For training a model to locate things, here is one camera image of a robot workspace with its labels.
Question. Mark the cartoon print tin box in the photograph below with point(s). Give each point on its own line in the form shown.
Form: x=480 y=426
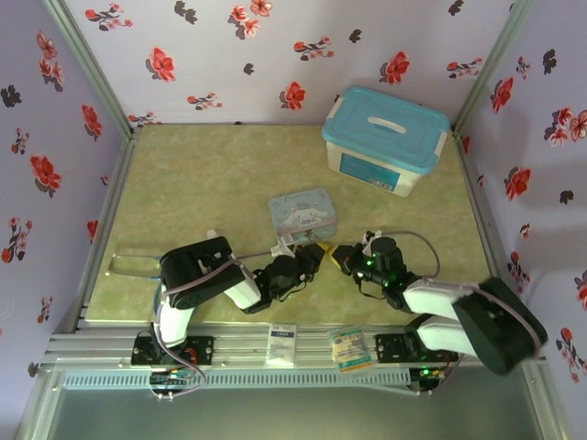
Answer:
x=302 y=213

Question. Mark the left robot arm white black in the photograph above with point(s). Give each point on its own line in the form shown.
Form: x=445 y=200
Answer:
x=176 y=321

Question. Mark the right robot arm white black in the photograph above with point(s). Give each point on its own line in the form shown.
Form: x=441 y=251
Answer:
x=495 y=321

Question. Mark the white packet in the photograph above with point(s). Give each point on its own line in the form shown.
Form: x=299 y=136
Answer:
x=281 y=344

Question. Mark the teal print packet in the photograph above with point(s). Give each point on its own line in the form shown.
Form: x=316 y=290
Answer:
x=351 y=350

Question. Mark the black controller green light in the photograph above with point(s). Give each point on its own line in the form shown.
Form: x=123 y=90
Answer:
x=426 y=373

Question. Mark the white storage box blue lid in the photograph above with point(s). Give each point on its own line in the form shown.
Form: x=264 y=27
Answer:
x=380 y=137

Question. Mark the clear plastic holder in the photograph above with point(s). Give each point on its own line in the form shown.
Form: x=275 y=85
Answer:
x=133 y=265

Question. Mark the small blue circuit board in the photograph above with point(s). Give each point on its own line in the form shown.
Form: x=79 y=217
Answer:
x=169 y=379

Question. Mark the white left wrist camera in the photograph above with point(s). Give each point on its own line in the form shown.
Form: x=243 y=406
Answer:
x=282 y=249

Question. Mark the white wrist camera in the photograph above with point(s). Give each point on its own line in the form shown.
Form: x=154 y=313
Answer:
x=282 y=249
x=369 y=237

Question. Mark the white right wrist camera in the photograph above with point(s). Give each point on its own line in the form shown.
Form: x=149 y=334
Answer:
x=369 y=237

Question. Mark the aluminium table rail wide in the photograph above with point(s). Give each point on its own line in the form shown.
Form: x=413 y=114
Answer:
x=243 y=344

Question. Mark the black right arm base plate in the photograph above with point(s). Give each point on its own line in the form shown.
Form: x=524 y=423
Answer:
x=390 y=348

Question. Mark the aluminium table side rail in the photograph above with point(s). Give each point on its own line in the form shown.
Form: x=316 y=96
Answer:
x=110 y=206
x=481 y=220

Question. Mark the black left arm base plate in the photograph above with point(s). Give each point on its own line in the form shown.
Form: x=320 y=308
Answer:
x=206 y=350

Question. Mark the aluminium frame post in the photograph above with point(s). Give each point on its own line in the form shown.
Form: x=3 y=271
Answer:
x=91 y=69
x=490 y=59

